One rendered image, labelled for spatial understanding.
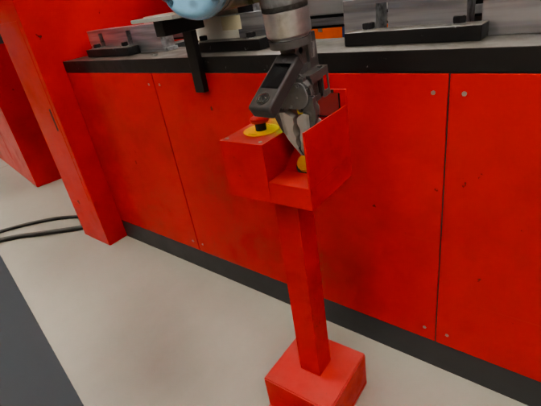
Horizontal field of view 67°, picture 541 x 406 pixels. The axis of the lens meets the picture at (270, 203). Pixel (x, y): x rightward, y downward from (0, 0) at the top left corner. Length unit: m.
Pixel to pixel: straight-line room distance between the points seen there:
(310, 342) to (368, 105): 0.59
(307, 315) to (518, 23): 0.75
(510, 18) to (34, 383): 1.21
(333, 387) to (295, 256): 0.39
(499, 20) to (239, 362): 1.14
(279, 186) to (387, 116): 0.33
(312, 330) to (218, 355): 0.48
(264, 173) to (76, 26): 1.44
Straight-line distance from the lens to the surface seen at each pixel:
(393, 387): 1.30
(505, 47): 0.88
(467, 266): 1.09
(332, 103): 0.83
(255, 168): 0.78
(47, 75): 2.00
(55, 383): 1.08
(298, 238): 0.88
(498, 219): 1.00
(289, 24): 0.69
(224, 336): 1.49
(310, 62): 0.76
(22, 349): 1.01
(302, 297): 0.99
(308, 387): 1.15
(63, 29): 2.04
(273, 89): 0.68
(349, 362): 1.20
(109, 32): 1.88
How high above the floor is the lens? 1.03
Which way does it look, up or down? 28 degrees down
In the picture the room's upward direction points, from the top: 10 degrees counter-clockwise
